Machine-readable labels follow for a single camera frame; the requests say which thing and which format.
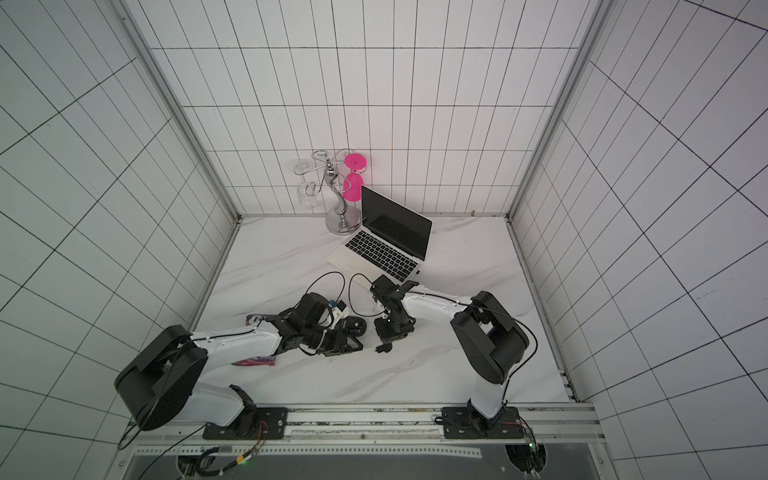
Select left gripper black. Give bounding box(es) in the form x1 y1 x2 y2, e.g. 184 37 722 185
301 322 362 358

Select black wireless mouse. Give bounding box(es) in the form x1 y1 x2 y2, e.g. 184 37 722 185
346 317 367 338

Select silver laptop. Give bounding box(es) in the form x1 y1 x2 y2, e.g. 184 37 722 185
327 186 433 284

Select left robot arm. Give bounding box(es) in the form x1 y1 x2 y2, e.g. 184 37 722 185
114 293 367 439

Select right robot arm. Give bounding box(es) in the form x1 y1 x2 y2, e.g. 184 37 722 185
370 275 534 443

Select purple candy bag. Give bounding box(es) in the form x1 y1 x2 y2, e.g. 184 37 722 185
232 355 276 367

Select chrome glass holder stand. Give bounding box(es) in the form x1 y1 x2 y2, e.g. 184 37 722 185
304 150 362 236

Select clear wine glass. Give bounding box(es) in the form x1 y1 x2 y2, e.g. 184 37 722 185
288 159 319 209

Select pink wine glass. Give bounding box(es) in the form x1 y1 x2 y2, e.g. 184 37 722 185
342 153 368 202

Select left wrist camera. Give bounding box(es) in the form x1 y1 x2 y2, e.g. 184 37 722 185
327 300 349 328

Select aluminium mounting rail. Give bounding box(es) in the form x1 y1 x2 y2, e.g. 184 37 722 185
119 403 607 451

